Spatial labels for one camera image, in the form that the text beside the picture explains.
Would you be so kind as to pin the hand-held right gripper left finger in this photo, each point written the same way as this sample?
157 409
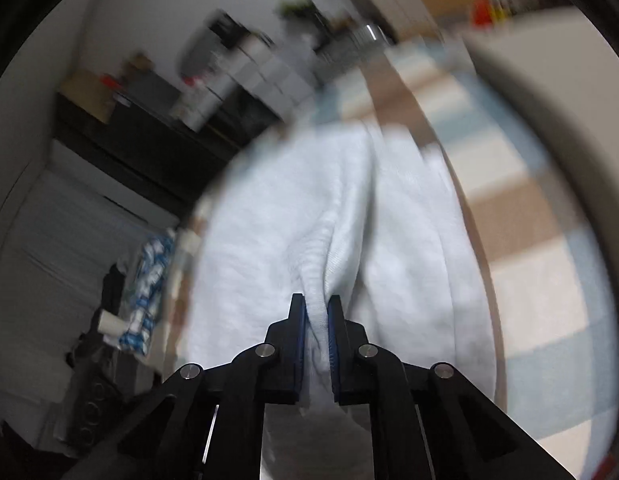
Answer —
300 330

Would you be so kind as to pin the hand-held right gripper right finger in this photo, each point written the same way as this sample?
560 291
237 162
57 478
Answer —
332 345

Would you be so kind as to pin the light grey hoodie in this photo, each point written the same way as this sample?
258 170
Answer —
399 220

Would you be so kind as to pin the blue plaid shirt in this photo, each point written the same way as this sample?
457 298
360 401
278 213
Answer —
149 270

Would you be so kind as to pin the white curtain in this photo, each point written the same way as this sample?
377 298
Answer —
64 260

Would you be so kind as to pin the checked bed sheet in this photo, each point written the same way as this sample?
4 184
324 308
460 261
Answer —
519 210

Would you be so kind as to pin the black refrigerator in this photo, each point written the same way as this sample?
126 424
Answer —
154 135

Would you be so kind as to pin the white dressing table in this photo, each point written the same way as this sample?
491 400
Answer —
269 75

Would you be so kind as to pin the bouquet in black wrap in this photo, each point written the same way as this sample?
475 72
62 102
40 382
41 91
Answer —
299 10

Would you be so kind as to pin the red plastic bag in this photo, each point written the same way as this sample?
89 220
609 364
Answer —
482 10

